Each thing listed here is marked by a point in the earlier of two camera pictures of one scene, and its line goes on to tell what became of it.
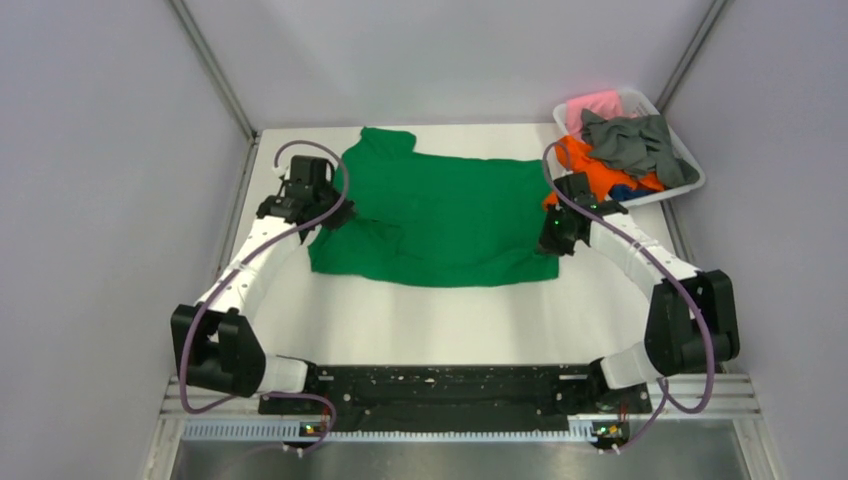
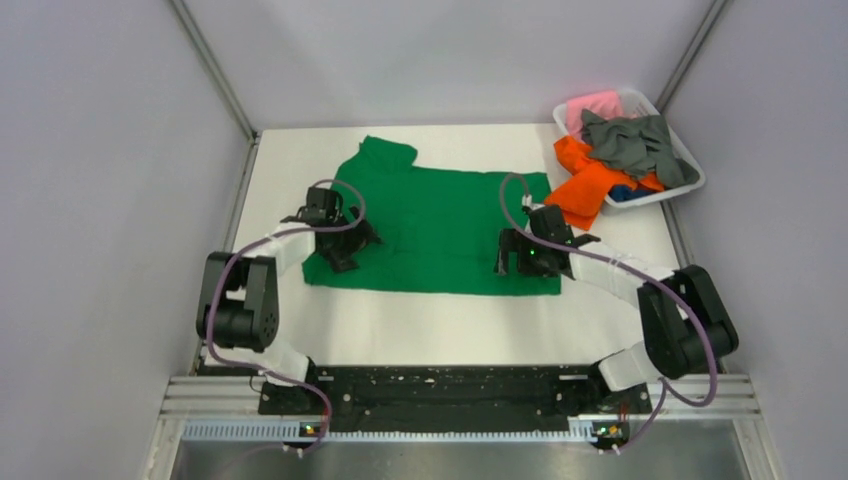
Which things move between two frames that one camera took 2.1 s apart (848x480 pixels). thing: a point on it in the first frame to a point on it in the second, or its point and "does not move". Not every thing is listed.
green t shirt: [435, 221] does not move
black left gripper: [346, 209] to [358, 238]
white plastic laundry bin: [637, 103] does not move
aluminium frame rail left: [250, 132] does not move
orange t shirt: [574, 155] does not move
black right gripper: [547, 243] to [511, 240]
